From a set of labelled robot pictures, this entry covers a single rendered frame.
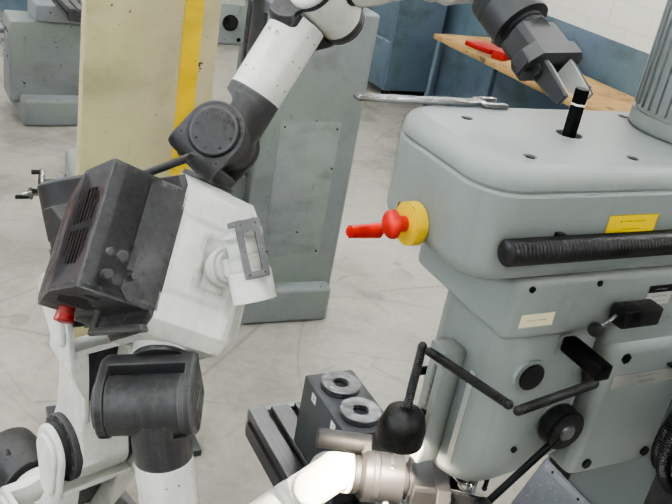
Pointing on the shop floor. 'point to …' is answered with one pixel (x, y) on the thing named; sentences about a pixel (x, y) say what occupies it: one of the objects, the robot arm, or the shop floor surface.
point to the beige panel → (141, 82)
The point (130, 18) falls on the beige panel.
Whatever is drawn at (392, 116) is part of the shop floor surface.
